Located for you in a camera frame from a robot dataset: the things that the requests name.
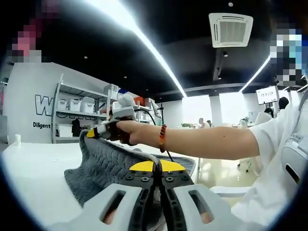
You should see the grey towel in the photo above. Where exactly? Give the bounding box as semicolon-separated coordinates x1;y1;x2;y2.
64;129;195;231

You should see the person's right hand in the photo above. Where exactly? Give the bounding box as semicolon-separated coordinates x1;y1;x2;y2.
116;120;160;147

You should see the black bag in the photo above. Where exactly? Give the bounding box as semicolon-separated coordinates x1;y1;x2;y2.
71;118;81;137

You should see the grey metal storage shelf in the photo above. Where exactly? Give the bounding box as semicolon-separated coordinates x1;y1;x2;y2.
51;73;161;144

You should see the black tripod stand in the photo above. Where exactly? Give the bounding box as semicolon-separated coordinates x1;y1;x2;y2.
151;102;167;126

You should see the person's white shirt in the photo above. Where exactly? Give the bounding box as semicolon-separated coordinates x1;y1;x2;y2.
231;90;308;228

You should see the ceiling light strip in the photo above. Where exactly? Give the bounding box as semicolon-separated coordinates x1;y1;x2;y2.
115;0;188;98
239;57;271;93

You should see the white chest device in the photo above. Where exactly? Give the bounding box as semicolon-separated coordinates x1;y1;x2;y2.
280;138;308;186

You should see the black ceiling track light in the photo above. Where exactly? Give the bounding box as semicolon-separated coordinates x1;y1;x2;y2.
213;49;229;81

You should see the ceiling air conditioner unit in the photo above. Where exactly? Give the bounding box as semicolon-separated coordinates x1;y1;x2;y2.
208;12;254;49

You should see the brown beaded bracelet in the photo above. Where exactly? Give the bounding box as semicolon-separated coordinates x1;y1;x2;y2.
158;124;167;154

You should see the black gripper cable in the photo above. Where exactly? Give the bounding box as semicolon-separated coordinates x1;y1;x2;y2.
133;108;176;162

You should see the wall clock screen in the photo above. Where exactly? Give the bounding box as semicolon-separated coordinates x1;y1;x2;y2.
256;86;277;106

